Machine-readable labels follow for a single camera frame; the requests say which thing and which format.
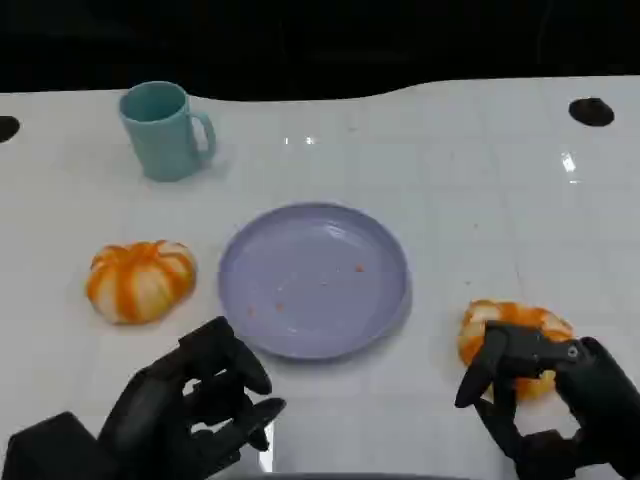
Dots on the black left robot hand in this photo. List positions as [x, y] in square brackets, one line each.
[150, 420]

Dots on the orange white toy bread roll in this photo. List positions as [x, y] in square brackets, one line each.
[515, 312]
[140, 280]

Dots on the lilac plate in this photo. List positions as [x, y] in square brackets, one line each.
[310, 280]

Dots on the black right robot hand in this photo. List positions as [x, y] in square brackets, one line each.
[600, 390]

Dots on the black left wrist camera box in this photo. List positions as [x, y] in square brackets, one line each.
[45, 450]

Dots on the pale green mug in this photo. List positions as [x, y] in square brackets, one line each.
[160, 135]

